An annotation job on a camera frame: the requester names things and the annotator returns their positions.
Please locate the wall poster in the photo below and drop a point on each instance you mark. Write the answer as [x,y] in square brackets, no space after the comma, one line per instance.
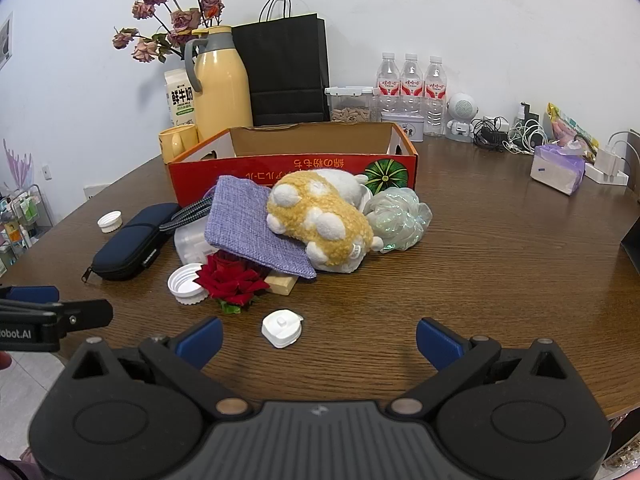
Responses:
[5,40]

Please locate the red cardboard box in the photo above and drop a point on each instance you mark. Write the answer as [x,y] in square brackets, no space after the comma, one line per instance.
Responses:
[300,165]

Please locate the printed tin box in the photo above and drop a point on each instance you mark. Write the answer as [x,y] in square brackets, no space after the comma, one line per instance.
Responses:
[407,127]

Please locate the wooden block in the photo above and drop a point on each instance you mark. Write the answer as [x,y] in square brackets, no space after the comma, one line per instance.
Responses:
[282,285]

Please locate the black stand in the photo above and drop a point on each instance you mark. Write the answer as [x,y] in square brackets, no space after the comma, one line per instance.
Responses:
[632,250]

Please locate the dark blue zip case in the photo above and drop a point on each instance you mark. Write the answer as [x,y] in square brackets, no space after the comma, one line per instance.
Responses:
[130,245]

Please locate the purple tissue pack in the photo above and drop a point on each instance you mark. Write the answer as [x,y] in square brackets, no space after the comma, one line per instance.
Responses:
[557,170]

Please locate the white milk carton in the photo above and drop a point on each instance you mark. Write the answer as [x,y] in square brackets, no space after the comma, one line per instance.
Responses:
[179,100]

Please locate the iridescent plastic bag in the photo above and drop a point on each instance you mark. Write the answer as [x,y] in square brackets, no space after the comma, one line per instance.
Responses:
[400,220]

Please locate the black paper bag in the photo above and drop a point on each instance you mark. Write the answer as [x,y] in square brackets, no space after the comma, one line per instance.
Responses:
[285,70]

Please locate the purple branch decoration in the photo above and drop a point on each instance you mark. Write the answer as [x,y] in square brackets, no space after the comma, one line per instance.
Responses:
[17,167]

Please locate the yellow thermos jug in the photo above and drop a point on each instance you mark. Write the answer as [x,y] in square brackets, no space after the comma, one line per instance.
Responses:
[222,95]

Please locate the purple fabric pouch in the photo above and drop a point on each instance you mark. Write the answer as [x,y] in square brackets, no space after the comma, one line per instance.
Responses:
[240,230]

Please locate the person's left hand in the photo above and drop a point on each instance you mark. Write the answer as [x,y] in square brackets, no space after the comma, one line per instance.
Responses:
[4,361]

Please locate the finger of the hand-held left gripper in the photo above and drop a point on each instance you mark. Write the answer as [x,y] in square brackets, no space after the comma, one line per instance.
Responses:
[35,294]
[87,315]

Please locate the small white bottle cap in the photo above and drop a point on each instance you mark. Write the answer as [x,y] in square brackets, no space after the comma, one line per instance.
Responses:
[110,221]

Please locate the dried rose bouquet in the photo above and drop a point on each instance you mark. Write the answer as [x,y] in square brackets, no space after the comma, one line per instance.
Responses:
[177,20]

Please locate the clear plastic box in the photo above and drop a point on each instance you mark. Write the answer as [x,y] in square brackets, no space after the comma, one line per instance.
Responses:
[192,245]

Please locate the white power strip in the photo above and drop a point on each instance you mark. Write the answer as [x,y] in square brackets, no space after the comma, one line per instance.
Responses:
[612,172]

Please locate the colourful snack packet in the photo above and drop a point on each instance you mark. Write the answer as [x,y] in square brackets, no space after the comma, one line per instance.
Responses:
[570,130]

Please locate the clear seed container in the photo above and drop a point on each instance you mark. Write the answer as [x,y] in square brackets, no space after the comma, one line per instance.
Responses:
[350,105]

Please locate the clear water bottle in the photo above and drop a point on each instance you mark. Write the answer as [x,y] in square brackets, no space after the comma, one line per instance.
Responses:
[412,85]
[387,85]
[435,95]

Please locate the storage rack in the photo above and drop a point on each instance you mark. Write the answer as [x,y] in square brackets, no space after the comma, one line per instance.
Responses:
[20,230]

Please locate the white flip cap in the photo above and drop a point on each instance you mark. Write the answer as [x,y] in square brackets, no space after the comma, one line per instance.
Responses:
[281,329]

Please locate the white robot speaker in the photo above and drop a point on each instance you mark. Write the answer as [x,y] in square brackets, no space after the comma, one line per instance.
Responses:
[462,115]

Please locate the yellow white plush toy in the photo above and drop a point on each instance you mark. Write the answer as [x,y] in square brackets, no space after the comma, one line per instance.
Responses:
[320,230]

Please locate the black plug adapter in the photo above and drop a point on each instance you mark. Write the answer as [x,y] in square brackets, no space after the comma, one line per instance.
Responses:
[524,110]

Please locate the yellow mug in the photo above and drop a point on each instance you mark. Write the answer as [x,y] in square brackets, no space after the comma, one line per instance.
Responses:
[175,142]

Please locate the red artificial rose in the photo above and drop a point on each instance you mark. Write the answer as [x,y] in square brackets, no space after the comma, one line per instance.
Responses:
[230,285]

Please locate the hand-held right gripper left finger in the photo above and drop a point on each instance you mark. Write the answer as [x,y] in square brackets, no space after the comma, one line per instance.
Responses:
[200,342]

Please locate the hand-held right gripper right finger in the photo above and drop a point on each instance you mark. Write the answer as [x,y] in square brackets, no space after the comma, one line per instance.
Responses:
[440,342]

